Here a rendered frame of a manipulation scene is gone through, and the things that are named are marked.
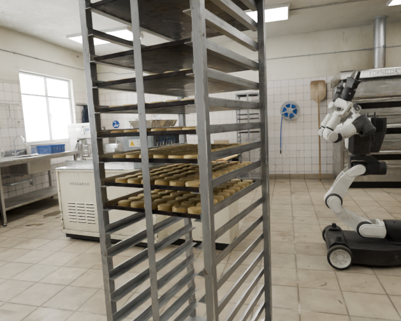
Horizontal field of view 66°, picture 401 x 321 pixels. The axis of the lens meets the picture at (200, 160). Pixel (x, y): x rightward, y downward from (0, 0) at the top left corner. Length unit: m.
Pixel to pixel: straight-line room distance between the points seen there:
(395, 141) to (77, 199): 5.01
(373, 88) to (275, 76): 1.97
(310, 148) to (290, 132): 0.54
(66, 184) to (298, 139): 4.80
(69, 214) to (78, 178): 0.45
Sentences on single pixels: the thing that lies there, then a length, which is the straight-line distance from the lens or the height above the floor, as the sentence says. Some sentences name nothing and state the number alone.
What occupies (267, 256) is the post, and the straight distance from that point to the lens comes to 1.63.
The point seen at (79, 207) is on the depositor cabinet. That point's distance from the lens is 3.74.
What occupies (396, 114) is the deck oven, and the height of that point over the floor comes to 1.26.
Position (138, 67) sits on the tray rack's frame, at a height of 1.44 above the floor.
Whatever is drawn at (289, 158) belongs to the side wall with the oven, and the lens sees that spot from 6.96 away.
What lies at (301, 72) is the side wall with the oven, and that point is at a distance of 6.99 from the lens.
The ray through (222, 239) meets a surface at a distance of 3.14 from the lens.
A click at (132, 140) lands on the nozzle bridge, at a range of 3.14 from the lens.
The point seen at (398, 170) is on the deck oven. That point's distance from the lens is 6.25.
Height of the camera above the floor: 1.25
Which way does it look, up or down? 7 degrees down
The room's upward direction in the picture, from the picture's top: 3 degrees counter-clockwise
